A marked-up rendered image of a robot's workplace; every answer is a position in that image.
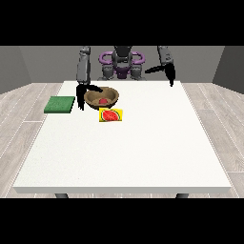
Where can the brown wooden bowl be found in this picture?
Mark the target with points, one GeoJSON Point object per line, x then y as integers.
{"type": "Point", "coordinates": [101, 97]}

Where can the green square pad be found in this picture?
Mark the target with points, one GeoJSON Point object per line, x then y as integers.
{"type": "Point", "coordinates": [59, 104]}

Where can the small red ball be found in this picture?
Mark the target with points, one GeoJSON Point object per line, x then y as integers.
{"type": "Point", "coordinates": [103, 101]}

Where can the grey robot trunk purple rings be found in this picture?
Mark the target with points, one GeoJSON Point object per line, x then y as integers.
{"type": "Point", "coordinates": [122, 65]}

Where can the dark table leg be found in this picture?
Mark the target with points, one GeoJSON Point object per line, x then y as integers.
{"type": "Point", "coordinates": [182, 195]}
{"type": "Point", "coordinates": [61, 195]}

